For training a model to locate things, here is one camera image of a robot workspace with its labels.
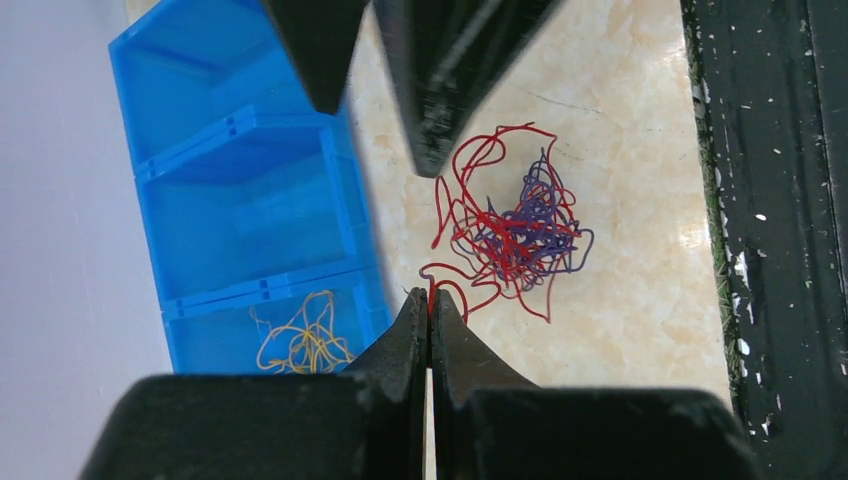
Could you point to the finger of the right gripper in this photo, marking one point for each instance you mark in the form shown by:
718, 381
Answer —
444, 58
319, 36

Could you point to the blue three-compartment plastic bin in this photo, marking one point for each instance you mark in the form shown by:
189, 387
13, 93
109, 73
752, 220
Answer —
253, 203

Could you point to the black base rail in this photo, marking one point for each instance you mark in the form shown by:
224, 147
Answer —
769, 81

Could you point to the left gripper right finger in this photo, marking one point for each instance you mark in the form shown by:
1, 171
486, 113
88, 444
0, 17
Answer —
493, 423

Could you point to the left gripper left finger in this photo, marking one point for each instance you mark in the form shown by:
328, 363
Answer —
364, 422

